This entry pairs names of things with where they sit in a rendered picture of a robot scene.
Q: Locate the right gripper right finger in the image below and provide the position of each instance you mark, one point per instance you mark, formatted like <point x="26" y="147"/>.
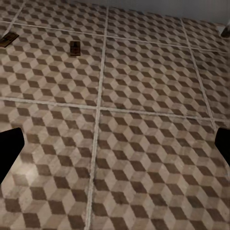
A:
<point x="222" y="142"/>

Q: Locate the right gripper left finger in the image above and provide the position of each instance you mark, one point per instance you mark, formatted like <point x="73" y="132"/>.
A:
<point x="11" y="144"/>

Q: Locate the mousetrap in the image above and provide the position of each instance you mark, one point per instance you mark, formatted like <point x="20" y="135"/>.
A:
<point x="75" y="48"/>
<point x="8" y="39"/>

